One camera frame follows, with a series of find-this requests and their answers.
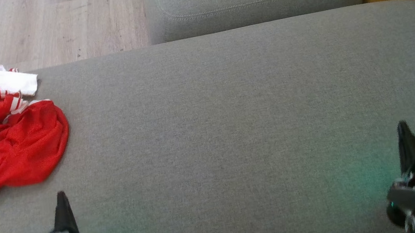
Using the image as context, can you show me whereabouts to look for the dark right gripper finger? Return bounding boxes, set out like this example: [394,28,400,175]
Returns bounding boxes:
[394,118,415,184]

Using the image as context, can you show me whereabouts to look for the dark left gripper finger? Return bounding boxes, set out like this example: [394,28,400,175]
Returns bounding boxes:
[50,189,81,233]

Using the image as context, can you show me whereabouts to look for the grey fabric sofa seat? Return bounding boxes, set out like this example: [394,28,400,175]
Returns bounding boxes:
[0,0,415,233]

